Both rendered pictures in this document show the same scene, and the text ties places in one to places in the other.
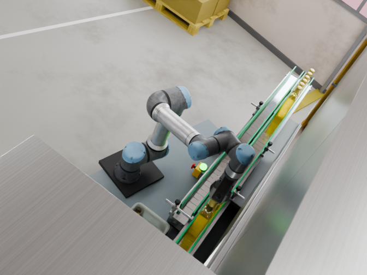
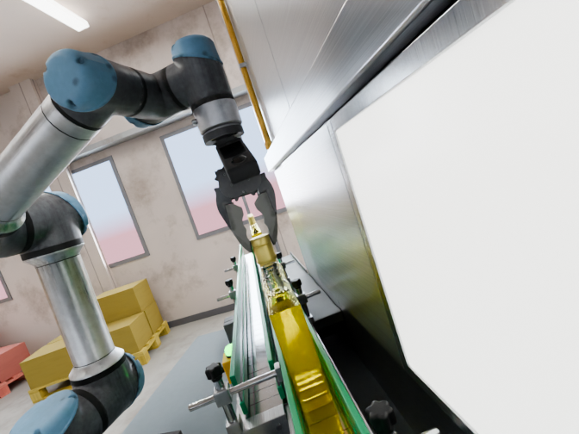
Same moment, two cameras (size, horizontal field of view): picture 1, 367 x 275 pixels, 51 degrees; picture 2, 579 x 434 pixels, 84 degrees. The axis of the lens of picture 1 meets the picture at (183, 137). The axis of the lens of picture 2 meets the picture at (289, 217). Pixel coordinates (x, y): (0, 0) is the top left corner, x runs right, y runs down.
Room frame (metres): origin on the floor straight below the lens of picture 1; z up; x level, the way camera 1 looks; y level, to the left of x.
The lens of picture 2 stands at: (0.55, -0.09, 1.26)
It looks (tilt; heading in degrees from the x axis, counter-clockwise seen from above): 6 degrees down; 337
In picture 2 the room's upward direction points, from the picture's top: 19 degrees counter-clockwise
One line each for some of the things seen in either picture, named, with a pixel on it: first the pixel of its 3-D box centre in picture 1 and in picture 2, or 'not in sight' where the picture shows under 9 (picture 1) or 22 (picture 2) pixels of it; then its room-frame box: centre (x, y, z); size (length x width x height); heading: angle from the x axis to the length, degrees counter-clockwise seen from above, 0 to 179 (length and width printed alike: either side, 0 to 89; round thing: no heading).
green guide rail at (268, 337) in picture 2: (259, 129); (257, 273); (1.97, -0.44, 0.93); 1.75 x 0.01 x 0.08; 164
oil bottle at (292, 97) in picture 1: (289, 102); (258, 240); (2.25, -0.58, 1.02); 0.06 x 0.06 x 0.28; 74
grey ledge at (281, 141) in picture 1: (267, 161); (301, 284); (1.81, -0.56, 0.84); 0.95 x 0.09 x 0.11; 164
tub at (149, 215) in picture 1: (143, 227); not in sight; (1.03, 0.00, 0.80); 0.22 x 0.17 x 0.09; 74
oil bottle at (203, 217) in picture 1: (201, 221); (296, 345); (1.08, -0.24, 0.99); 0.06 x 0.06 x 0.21; 75
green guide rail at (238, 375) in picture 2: (249, 123); (241, 279); (1.99, -0.37, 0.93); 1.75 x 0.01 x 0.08; 164
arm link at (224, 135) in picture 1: (224, 141); (149, 97); (1.15, -0.16, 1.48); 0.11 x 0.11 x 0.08; 50
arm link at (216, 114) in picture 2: (234, 169); (216, 120); (1.10, -0.25, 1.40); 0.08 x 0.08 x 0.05
